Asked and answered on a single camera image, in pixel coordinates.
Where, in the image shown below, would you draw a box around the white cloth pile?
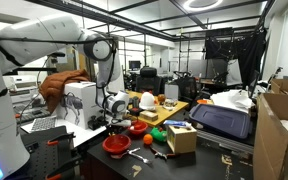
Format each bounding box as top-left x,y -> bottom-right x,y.
210,89 -> 254,114

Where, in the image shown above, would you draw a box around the wooden shape sorter box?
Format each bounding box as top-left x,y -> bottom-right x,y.
166,124 -> 198,155

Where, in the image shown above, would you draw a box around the blue grey bin lid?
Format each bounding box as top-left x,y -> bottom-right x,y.
188,103 -> 253,139

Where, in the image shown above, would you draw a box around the orange ball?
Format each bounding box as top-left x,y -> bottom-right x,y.
142,133 -> 154,146

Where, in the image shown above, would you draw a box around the ring ceiling light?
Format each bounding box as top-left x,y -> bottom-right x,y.
182,0 -> 224,13

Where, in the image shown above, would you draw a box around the tan flat box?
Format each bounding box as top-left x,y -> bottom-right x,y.
139,110 -> 159,122

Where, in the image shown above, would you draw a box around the black controller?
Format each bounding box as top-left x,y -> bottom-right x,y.
87,114 -> 109,131

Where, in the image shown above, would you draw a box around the black box red label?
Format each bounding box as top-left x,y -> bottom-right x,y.
128,107 -> 144,117

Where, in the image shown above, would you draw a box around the grey container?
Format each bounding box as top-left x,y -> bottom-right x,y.
164,83 -> 180,101

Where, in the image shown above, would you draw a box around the black clamp orange handle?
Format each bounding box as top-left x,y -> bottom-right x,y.
44,154 -> 83,180
46,131 -> 77,147

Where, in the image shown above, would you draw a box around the white table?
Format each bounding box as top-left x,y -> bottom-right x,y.
20,113 -> 122,148

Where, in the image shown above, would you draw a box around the metal fork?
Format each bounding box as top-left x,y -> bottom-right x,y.
127,151 -> 153,165

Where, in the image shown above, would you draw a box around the aluminium rail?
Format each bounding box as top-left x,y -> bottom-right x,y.
197,129 -> 255,154

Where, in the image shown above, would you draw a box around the brown ball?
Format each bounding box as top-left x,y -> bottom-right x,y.
157,93 -> 167,104

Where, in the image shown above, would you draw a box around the black mug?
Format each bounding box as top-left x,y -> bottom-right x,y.
132,96 -> 141,109

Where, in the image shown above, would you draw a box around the black curtain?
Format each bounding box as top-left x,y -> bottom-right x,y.
204,28 -> 268,88

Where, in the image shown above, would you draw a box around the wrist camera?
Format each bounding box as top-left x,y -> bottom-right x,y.
117,118 -> 132,128

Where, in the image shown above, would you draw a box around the wooden desk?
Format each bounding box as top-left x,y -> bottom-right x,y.
125,89 -> 190,128

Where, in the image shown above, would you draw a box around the brown puffer jacket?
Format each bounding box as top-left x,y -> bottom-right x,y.
38,69 -> 92,114

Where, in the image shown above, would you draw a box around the black office chair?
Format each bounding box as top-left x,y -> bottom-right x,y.
135,66 -> 163,96

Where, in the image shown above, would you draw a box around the blue white tube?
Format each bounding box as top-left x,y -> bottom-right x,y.
162,119 -> 192,130

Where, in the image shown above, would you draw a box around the large red plastic bowl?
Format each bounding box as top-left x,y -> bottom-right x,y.
102,133 -> 132,155

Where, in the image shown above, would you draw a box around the white plush chicken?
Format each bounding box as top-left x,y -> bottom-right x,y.
138,90 -> 158,112

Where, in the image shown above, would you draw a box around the clear glass jar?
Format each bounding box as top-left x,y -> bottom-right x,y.
162,98 -> 178,111

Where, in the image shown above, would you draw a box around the distant dark monitor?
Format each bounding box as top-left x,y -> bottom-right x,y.
128,60 -> 142,72

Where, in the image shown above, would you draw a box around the silver keyboard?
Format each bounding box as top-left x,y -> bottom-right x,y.
30,115 -> 58,133

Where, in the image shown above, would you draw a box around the white printer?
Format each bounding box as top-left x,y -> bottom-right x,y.
3,75 -> 40,98

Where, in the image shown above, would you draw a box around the black camera boom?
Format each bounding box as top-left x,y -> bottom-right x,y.
2,50 -> 67,76

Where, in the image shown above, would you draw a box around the black mesh chair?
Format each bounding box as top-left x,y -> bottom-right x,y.
175,71 -> 202,104

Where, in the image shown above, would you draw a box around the green plush toy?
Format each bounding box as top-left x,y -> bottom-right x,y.
149,127 -> 168,144

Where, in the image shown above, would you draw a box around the metal spoon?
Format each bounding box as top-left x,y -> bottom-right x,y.
110,147 -> 142,160

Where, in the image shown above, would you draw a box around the black perforated board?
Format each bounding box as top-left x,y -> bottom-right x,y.
18,125 -> 82,180

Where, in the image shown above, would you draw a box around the white box robot dog print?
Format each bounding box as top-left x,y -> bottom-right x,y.
55,81 -> 106,130

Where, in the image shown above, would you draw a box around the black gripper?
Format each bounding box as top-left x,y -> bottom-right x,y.
105,114 -> 120,138

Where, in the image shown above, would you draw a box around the black ceiling truss frame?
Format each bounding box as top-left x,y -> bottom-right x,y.
23,0 -> 275,43

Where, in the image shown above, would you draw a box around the red handled pliers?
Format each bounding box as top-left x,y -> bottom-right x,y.
149,146 -> 180,160

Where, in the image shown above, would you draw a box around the small red plastic bowl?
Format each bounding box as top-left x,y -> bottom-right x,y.
127,120 -> 149,136

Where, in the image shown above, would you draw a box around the large cardboard box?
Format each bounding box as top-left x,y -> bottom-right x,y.
252,92 -> 288,180

